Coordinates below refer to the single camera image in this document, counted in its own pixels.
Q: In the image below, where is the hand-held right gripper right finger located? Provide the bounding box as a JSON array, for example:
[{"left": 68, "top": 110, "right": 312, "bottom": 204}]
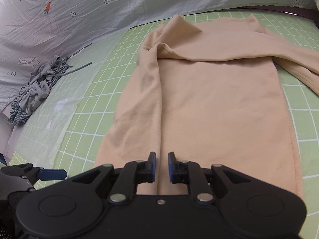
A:
[{"left": 168, "top": 151, "right": 251, "bottom": 203}]

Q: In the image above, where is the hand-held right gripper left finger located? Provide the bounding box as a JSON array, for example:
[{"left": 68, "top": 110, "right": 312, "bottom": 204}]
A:
[{"left": 73, "top": 151, "right": 157, "bottom": 203}]

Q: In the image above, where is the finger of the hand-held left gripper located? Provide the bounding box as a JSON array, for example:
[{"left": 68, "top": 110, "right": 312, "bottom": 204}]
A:
[{"left": 0, "top": 164, "right": 68, "bottom": 181}]

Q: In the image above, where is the beige long-sleeve top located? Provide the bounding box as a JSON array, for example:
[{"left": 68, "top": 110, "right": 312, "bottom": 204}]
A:
[{"left": 95, "top": 14, "right": 319, "bottom": 197}]

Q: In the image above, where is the dark mesh cloth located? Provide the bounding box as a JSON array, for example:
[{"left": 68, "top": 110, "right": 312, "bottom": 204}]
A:
[{"left": 0, "top": 199, "right": 17, "bottom": 239}]

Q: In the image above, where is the blue plaid shirt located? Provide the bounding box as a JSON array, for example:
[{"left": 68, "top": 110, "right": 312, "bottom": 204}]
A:
[{"left": 9, "top": 56, "right": 69, "bottom": 127}]

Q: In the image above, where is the grey hooded sweatshirt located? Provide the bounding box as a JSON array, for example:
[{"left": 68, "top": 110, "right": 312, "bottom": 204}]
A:
[{"left": 19, "top": 56, "right": 93, "bottom": 110}]

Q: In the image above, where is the carrot print bed sheet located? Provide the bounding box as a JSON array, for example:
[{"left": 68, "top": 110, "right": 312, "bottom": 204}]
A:
[{"left": 0, "top": 0, "right": 319, "bottom": 112}]

